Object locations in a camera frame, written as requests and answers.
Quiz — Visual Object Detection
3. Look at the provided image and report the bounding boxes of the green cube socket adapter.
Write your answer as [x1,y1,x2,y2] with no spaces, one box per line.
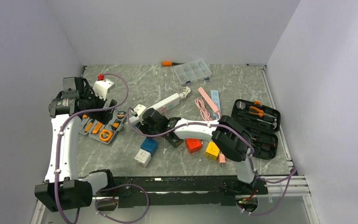
[165,133,184,148]

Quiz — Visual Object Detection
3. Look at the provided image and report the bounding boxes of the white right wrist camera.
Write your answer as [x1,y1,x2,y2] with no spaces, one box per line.
[132,104,148,119]

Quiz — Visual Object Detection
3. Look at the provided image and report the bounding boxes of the grey plastic tool tray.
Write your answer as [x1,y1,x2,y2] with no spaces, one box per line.
[79,109,127,145]

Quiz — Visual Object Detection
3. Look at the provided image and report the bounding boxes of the orange screwdriver at wall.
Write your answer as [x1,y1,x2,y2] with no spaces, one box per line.
[161,61,183,67]

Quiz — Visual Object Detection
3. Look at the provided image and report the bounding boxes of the light blue power strip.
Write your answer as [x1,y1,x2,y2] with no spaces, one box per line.
[210,90,220,112]

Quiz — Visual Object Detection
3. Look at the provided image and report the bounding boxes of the red cube socket adapter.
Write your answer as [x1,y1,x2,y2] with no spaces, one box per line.
[185,138,202,154]

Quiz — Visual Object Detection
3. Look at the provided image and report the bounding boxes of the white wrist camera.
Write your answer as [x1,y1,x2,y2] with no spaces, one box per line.
[132,104,148,119]
[93,79,115,100]

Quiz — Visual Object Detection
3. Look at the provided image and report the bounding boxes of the yellow cube socket adapter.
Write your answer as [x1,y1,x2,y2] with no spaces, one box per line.
[204,141,220,161]

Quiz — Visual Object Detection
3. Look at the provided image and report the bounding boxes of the pink power strip cable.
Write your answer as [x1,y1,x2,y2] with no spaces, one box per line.
[195,98,221,122]

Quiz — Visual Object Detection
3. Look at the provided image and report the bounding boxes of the black aluminium base frame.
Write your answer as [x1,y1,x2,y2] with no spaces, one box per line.
[37,175,311,208]

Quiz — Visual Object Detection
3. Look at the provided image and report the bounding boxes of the white cube socket adapter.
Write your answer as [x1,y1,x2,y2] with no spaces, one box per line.
[134,149,152,168]

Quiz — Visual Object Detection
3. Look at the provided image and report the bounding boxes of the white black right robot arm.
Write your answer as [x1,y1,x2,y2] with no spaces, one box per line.
[128,108,256,194]

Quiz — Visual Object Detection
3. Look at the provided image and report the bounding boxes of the orange black screwdriver in tray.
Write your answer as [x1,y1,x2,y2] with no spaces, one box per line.
[84,122,93,133]

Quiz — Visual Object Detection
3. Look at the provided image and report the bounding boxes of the blue cube socket adapter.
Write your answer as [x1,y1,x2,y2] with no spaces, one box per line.
[140,138,158,156]

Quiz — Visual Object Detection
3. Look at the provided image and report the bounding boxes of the pink power strip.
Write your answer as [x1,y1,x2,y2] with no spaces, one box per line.
[198,87,221,116]

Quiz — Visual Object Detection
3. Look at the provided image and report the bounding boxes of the white coiled cable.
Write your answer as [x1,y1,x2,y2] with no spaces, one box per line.
[179,86,192,99]

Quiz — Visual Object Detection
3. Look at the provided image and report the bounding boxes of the black tool case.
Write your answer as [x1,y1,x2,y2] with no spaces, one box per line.
[231,99,281,160]

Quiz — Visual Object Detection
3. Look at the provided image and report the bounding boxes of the clear plastic organizer box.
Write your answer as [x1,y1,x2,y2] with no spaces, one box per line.
[173,59,212,84]

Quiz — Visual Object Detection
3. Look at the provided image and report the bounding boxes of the white power strip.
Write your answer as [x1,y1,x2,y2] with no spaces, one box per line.
[129,93,182,124]

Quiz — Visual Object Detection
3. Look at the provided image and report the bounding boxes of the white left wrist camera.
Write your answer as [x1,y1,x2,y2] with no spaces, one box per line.
[93,79,115,100]

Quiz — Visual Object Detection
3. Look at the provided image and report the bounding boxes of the pink cube socket adapter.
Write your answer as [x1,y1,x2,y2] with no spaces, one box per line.
[218,154,226,167]

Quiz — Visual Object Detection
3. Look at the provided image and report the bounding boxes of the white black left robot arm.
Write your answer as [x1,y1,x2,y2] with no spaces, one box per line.
[34,77,117,212]

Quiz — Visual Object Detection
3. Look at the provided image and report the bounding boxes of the orange tape measure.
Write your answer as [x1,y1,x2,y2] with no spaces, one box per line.
[99,129,114,142]

